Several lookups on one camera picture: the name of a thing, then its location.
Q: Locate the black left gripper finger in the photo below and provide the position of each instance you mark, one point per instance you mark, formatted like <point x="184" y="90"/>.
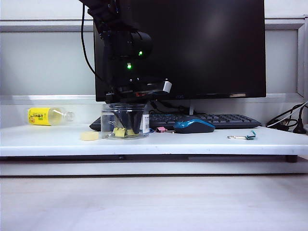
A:
<point x="120" y="115"/>
<point x="134" y="118"/>

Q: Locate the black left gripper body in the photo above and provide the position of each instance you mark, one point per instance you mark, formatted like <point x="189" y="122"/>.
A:
<point x="130" y="95"/>

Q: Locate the round transparent plastic jar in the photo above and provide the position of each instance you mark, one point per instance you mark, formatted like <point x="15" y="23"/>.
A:
<point x="107" y="120"/>

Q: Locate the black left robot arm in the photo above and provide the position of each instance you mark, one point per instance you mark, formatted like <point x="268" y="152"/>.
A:
<point x="118" y="43"/>

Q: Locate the pink binder clip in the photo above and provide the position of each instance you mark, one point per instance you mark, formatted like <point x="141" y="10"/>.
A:
<point x="161" y="130"/>

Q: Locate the pale yellow tape roll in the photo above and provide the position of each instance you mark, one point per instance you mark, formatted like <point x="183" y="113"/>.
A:
<point x="89" y="136"/>

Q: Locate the white raised desk board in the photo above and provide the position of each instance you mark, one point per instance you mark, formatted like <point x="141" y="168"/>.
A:
<point x="168" y="146"/>

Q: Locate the blue and black mouse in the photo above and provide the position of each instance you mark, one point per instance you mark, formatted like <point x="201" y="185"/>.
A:
<point x="197" y="127"/>

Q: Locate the yellow labelled plastic bottle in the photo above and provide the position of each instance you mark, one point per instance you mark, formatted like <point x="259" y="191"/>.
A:
<point x="38" y="116"/>

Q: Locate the black computer monitor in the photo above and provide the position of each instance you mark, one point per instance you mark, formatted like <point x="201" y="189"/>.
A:
<point x="204" y="48"/>

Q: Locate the black computer keyboard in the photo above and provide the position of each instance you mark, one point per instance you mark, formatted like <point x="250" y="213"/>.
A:
<point x="228" y="120"/>

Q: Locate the teal binder clip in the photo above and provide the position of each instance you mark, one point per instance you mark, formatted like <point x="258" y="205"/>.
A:
<point x="251" y="137"/>

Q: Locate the black board foot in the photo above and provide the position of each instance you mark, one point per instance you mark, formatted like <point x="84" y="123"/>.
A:
<point x="291" y="159"/>

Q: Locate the black power plug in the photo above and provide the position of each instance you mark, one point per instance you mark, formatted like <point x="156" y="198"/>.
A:
<point x="299" y="130"/>

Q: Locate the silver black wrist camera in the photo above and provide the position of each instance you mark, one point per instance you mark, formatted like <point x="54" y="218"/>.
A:
<point x="166" y="86"/>

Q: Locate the grey aluminium partition frame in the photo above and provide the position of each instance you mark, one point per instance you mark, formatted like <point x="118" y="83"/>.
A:
<point x="36" y="26"/>

